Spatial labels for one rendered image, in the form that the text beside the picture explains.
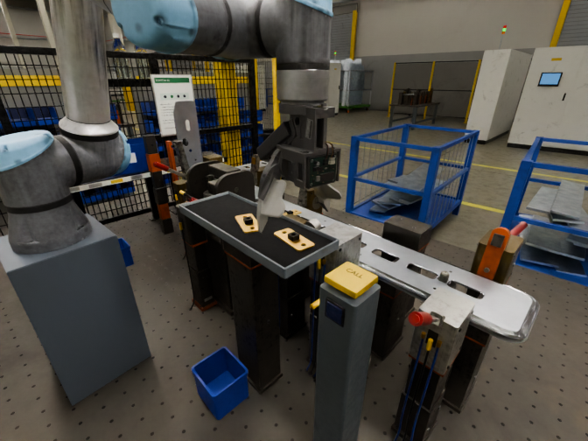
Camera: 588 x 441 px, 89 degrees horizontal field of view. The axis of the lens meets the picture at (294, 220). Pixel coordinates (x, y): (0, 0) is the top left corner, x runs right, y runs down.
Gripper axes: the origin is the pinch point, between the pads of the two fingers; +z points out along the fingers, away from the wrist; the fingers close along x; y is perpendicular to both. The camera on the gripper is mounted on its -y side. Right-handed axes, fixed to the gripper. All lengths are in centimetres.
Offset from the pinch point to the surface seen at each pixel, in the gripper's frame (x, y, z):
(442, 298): 19.7, 20.2, 14.1
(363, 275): 2.1, 15.2, 4.1
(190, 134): 20, -112, 1
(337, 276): -1.3, 13.0, 4.1
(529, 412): 44, 37, 50
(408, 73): 1081, -726, -42
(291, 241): -0.8, 0.4, 3.8
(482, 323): 26.7, 25.8, 19.8
